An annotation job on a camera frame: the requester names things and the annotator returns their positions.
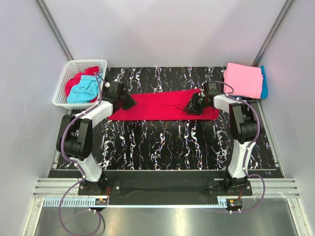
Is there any white plastic laundry basket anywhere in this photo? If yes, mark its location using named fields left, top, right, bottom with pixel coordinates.
left=53, top=59, right=107, bottom=110

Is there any aluminium corner post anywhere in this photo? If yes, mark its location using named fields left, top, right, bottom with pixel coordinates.
left=35, top=0, right=74, bottom=61
left=252, top=0, right=295, bottom=67

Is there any controller board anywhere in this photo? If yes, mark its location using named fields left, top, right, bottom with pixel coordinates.
left=95, top=198, right=109, bottom=206
left=228, top=199, right=243, bottom=207

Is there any folded pink t-shirt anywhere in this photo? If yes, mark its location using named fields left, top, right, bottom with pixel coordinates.
left=223, top=63, right=263, bottom=99

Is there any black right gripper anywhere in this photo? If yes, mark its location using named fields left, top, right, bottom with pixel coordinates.
left=182, top=92, right=209, bottom=116

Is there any red t-shirt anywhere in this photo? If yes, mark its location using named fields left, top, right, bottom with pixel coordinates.
left=108, top=89, right=220, bottom=121
left=65, top=66, right=99, bottom=98

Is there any right aluminium corner post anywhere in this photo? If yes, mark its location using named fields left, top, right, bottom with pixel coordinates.
left=252, top=0, right=295, bottom=67

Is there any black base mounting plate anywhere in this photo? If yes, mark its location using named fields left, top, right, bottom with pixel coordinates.
left=78, top=170, right=238, bottom=207

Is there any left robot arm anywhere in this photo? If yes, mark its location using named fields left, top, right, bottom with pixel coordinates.
left=57, top=81, right=137, bottom=195

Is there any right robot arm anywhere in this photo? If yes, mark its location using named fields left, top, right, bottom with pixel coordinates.
left=183, top=81, right=264, bottom=195

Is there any left aluminium corner post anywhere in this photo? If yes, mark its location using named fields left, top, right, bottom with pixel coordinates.
left=35, top=0, right=74, bottom=61

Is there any right controller board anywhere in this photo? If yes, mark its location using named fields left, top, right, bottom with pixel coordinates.
left=228, top=199, right=243, bottom=207

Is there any red t-shirt in basket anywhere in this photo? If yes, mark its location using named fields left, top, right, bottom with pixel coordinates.
left=65, top=66, right=99, bottom=98

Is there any folded blue t-shirt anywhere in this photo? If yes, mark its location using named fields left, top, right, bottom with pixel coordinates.
left=259, top=66, right=268, bottom=99

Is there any left controller board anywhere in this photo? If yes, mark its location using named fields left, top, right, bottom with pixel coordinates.
left=95, top=198, right=109, bottom=206

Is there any light blue t-shirt in basket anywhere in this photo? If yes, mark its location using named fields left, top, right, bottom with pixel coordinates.
left=67, top=75, right=99, bottom=103

